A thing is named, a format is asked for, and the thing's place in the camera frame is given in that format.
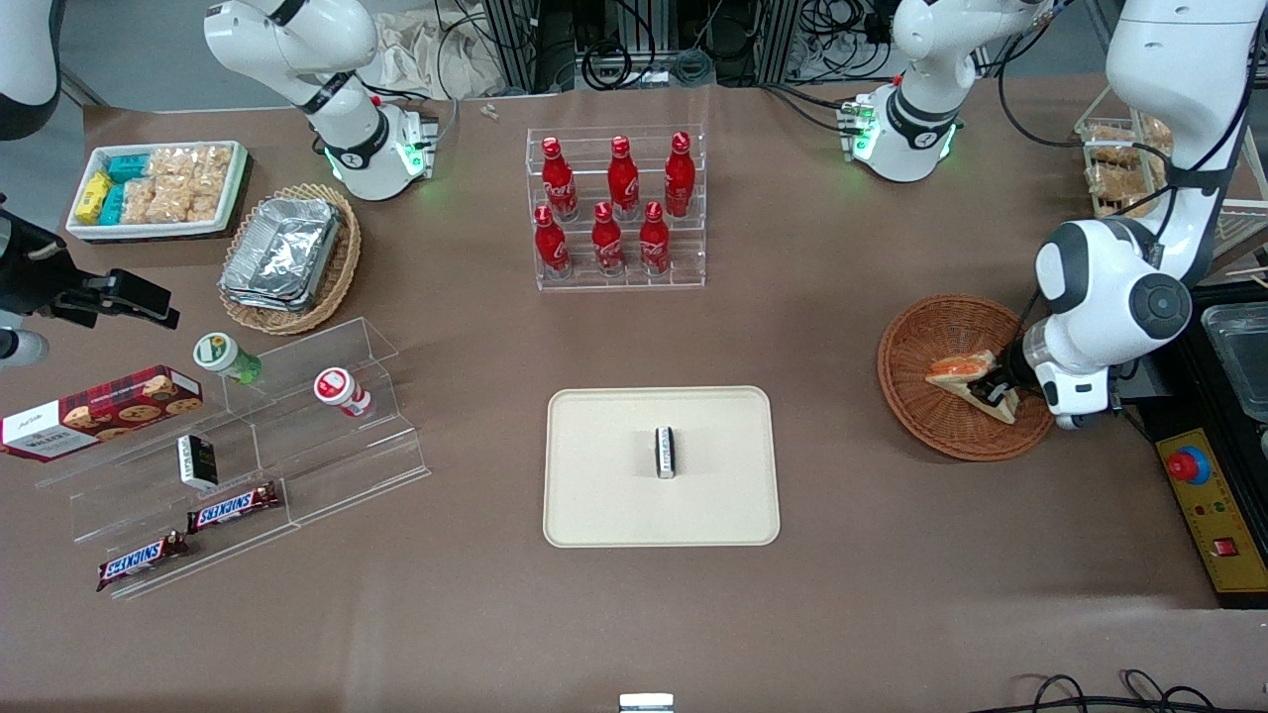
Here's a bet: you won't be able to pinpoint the round brown wicker basket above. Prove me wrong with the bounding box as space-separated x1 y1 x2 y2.
878 294 1057 462

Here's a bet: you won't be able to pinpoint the yellow snack packet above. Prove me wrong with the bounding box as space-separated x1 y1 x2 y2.
77 170 115 225

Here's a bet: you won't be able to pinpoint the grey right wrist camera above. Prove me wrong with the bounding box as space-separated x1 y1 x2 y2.
0 329 50 369

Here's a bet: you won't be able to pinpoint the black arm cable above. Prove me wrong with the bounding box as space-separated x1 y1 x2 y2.
995 0 1190 199

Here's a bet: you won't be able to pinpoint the oval tan wicker basket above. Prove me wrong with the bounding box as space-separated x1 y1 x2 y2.
217 182 363 337

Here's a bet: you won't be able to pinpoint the clear acrylic stepped shelf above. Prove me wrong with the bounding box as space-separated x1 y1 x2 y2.
35 317 432 602

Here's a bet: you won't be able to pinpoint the white rectangular snack tray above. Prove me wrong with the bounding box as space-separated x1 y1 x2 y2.
65 141 249 244

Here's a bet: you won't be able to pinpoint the crumpled white cloth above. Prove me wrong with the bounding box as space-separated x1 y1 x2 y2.
371 8 508 100

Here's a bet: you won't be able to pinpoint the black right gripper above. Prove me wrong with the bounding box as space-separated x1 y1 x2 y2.
0 210 182 331

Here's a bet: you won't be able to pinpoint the red cola bottle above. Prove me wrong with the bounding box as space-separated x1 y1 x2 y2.
540 137 580 223
534 205 573 281
639 201 672 277
591 201 626 277
606 135 641 221
664 131 696 219

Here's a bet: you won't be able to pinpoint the red tartan cookie box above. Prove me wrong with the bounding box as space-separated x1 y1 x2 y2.
0 364 204 463

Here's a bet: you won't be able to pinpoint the black yellow control box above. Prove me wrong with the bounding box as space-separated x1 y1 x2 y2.
1139 282 1268 608

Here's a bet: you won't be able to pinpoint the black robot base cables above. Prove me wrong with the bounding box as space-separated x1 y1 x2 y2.
761 83 859 136

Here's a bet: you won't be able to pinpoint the clear rice cracker packet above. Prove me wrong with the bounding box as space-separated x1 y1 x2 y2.
147 146 235 189
121 178 191 225
186 168 233 223

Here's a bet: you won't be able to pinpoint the stacked aluminium foil trays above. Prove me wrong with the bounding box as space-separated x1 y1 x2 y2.
219 196 344 311

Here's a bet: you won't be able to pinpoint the green lidded small bottle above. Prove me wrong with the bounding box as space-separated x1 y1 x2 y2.
192 332 264 385

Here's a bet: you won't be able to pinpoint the beige rectangular tray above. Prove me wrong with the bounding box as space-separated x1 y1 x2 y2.
543 386 782 549

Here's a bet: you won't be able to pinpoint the white wire rack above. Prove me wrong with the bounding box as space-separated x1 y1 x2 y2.
1075 84 1268 273

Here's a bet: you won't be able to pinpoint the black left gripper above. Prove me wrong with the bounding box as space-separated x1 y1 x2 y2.
973 337 1043 410

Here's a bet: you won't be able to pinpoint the small black gum box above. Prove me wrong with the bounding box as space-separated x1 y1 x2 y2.
176 434 219 491

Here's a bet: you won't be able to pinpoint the clear plastic container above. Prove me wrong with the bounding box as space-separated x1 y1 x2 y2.
1201 302 1268 424

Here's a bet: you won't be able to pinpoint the triangular sandwich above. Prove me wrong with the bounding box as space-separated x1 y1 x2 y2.
925 351 1021 425

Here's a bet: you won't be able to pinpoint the brown Snickers bar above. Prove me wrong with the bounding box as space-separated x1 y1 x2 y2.
186 482 281 535
96 532 189 593

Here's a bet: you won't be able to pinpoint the red lidded small bottle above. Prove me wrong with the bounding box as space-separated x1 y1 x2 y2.
313 367 372 418

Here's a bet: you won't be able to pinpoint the clear acrylic bottle rack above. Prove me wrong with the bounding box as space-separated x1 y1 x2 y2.
526 125 707 291

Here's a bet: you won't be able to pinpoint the black looped cable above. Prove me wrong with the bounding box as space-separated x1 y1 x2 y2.
1001 670 1268 713

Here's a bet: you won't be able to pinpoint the aluminium frame rack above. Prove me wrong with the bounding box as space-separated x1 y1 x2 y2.
482 0 865 92

